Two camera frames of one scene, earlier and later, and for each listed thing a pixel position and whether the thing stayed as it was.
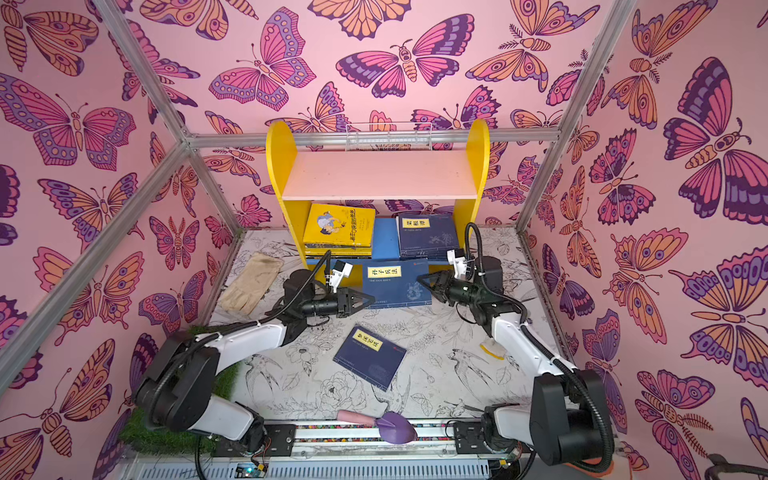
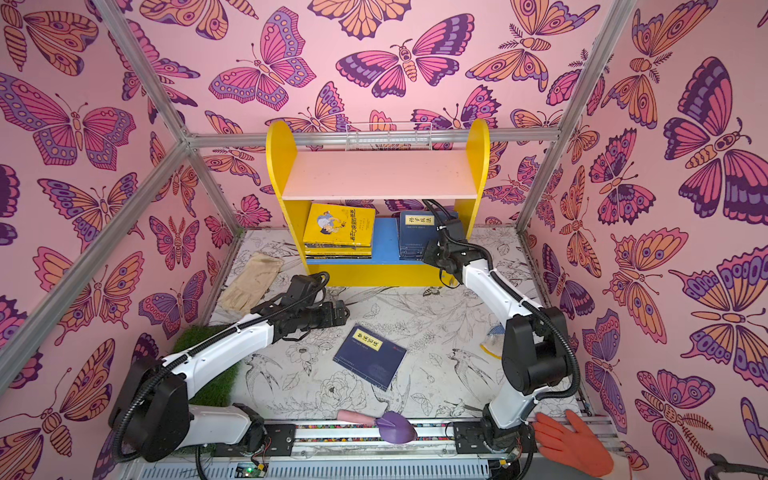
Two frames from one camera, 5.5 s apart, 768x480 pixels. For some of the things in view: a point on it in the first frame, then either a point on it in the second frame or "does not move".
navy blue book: [394, 283] to [416, 229]
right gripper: [447, 288] to [444, 227]
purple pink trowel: [393, 427] does not move
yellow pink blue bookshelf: [378, 206] does not move
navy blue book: [371, 357] does not move
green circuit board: [248, 470] does not move
